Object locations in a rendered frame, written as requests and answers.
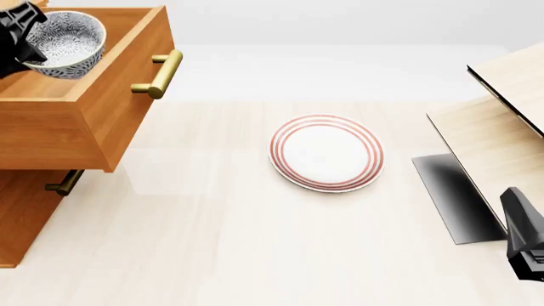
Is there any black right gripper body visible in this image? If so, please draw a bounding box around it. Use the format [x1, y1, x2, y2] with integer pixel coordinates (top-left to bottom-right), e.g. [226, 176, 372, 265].
[507, 246, 544, 283]

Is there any open wooden drawer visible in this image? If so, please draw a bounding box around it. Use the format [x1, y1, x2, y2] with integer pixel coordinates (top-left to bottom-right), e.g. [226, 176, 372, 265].
[0, 5, 176, 173]

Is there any long brass drawer handle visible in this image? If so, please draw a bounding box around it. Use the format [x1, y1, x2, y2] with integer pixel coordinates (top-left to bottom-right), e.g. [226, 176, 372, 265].
[130, 48, 184, 100]

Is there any wooden cabinet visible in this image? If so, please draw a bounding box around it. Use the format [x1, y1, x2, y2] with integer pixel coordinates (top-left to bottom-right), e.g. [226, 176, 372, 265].
[0, 0, 86, 269]

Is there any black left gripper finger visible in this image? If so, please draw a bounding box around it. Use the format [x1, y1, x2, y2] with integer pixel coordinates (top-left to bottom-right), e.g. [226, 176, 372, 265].
[15, 31, 48, 64]
[0, 42, 25, 79]

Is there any pale wood board, black edge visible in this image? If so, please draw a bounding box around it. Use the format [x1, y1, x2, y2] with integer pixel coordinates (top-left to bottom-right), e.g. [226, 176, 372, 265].
[466, 42, 544, 139]

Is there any short brass drawer handle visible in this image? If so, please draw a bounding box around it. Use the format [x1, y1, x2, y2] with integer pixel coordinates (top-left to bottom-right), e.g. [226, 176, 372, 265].
[44, 169, 85, 197]

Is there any blue-white patterned bowl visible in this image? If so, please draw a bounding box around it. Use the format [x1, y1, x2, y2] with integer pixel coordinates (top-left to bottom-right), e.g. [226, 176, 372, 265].
[20, 10, 107, 81]

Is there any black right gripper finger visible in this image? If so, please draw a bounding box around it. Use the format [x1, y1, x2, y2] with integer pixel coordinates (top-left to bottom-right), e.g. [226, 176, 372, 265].
[499, 186, 544, 256]

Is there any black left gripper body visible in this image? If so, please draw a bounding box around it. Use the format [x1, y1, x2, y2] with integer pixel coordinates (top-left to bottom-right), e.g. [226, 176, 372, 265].
[0, 3, 48, 44]

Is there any white plate with red rings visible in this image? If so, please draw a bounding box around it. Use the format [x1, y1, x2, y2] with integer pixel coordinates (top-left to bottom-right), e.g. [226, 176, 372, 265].
[268, 113, 386, 194]

